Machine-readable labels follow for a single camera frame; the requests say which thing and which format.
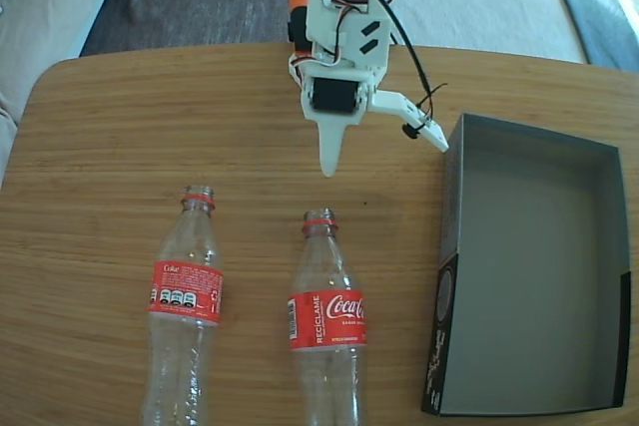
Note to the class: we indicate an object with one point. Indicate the clear bottle Coca-Cola logo label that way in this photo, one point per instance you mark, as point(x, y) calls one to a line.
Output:
point(327, 318)

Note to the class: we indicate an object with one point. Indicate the clear bottle nutrition print label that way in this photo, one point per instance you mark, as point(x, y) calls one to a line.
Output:
point(185, 291)

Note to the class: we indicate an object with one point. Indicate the grey cardboard box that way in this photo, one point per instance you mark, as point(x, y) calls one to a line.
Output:
point(524, 271)

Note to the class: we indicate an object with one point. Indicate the light blue blanket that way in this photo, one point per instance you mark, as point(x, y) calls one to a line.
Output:
point(609, 22)

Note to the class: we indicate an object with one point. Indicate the pale beige cushion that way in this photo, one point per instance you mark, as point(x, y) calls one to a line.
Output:
point(50, 22)

